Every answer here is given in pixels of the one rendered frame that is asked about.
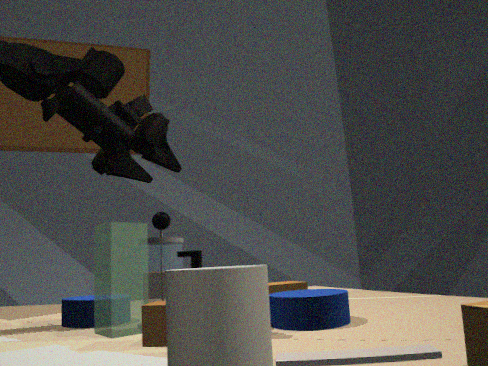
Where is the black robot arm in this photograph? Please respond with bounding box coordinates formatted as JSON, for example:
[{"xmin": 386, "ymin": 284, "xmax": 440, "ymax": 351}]
[{"xmin": 0, "ymin": 40, "xmax": 153, "ymax": 131}]

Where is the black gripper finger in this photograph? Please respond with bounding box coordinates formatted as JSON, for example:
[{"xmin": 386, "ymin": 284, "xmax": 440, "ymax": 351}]
[
  {"xmin": 106, "ymin": 149, "xmax": 153, "ymax": 183},
  {"xmin": 142, "ymin": 126, "xmax": 181, "ymax": 173}
]

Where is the dark blue short cylinder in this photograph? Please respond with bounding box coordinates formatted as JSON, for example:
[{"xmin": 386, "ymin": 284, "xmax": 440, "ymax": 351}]
[
  {"xmin": 61, "ymin": 295, "xmax": 95, "ymax": 329},
  {"xmin": 269, "ymin": 289, "xmax": 351, "ymax": 331}
]

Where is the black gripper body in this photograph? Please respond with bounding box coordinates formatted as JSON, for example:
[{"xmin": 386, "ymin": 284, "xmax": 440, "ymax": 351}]
[{"xmin": 80, "ymin": 103, "xmax": 170, "ymax": 175}]

